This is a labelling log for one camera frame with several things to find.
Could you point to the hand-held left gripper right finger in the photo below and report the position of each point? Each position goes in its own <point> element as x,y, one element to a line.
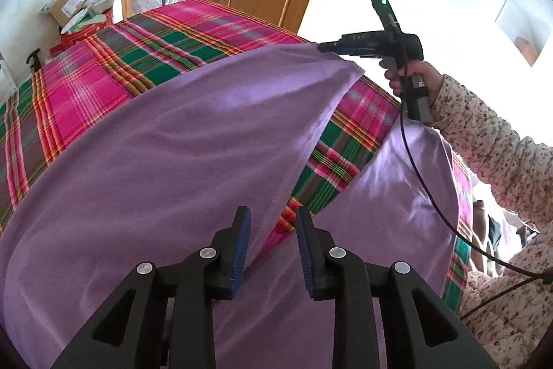
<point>304,252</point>

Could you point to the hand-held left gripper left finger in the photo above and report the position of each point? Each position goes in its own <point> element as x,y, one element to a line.
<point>242,248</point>

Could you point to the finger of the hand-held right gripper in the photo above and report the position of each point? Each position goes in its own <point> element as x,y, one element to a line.
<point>339,48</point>

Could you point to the purple fleece garment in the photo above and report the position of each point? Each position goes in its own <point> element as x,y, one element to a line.
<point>173,144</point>

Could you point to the person's right hand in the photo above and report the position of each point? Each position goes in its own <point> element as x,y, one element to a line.
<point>432,77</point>

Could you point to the pink green plaid blanket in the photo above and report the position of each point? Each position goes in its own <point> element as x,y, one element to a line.
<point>173,36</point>

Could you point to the white green plastic packages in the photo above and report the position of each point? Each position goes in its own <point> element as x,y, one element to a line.
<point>93,12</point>

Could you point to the red box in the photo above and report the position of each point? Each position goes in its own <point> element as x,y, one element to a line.
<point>82,37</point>

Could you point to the open cardboard box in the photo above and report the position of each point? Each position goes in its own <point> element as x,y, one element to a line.
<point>69,3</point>

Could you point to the small wall niche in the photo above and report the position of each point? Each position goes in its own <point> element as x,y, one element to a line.
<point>520,21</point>

